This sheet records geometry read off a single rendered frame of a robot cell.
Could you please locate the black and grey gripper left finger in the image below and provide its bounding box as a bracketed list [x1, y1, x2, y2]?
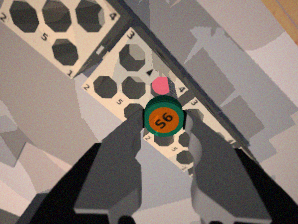
[29, 108, 145, 224]

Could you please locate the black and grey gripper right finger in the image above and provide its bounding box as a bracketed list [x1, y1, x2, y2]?
[183, 109, 298, 224]

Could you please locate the beige bucket adapter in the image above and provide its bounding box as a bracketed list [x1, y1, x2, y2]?
[81, 26, 188, 122]
[188, 117, 264, 178]
[143, 77, 236, 171]
[0, 0, 133, 79]

